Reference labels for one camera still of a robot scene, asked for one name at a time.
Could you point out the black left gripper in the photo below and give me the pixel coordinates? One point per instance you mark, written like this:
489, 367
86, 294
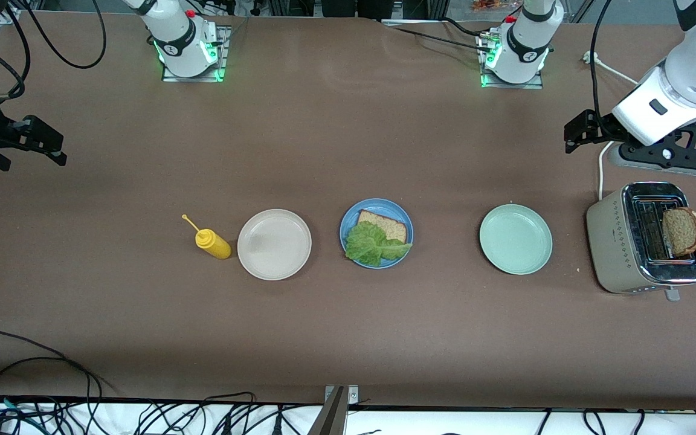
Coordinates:
600, 125

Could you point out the brown bread slice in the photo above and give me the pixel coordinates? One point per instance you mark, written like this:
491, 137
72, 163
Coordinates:
680, 232
390, 228

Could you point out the yellow mustard squeeze bottle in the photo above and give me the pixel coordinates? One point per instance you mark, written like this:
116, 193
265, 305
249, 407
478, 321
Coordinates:
215, 246

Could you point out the green lettuce leaf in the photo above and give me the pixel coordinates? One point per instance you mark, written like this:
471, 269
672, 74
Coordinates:
369, 244

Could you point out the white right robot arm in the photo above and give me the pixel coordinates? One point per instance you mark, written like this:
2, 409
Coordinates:
182, 42

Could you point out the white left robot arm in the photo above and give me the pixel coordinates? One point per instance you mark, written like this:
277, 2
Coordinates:
523, 42

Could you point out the green round plate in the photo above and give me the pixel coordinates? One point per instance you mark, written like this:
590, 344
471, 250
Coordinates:
516, 239

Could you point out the blue round plate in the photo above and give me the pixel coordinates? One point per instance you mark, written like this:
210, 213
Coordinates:
399, 212

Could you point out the white round plate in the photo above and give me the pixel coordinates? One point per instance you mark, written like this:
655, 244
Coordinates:
274, 244

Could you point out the beige chrome toaster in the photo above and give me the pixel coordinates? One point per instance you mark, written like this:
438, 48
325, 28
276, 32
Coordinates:
611, 248

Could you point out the orange patterned packet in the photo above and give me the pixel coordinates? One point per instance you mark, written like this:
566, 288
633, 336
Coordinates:
487, 5

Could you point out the small metal bracket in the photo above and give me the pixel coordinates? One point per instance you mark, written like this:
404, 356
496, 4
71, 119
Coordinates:
354, 396

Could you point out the grey camera post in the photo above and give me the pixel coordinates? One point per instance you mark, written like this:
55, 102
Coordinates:
330, 417

